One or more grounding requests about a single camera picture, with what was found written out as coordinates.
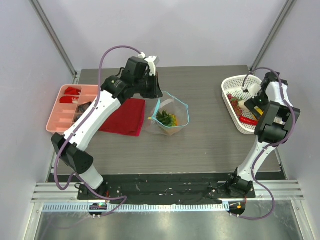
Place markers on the red toy chili pepper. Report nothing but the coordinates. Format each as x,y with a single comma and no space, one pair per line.
248,121

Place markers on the red folded cloth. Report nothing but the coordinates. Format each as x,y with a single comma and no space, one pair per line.
127,120

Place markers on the pink compartment tray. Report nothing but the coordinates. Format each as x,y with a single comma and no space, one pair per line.
63,116

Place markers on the dark wrapped item in tray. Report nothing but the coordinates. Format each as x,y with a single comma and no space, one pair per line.
83,107

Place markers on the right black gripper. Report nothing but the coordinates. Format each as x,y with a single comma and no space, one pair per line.
253,106

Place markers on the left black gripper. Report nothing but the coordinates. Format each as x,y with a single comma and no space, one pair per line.
156,92

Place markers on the white plastic basket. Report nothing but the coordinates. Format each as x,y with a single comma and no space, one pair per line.
236,90

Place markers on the clear zip top bag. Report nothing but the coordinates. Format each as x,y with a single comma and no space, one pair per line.
171,104

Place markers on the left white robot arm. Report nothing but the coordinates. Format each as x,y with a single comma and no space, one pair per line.
71,146

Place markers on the toy pineapple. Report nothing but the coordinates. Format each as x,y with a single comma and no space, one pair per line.
168,122

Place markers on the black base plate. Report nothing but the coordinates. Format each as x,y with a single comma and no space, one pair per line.
175,189

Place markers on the white slotted cable duct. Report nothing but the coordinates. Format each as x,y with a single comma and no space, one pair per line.
94,207

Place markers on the white toy radish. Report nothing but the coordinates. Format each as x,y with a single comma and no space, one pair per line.
240,104

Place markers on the red item in tray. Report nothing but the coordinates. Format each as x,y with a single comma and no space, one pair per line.
72,91
68,99

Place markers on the red toy grapes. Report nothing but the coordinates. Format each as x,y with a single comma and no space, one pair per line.
234,101

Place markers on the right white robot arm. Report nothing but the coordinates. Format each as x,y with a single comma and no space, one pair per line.
276,119

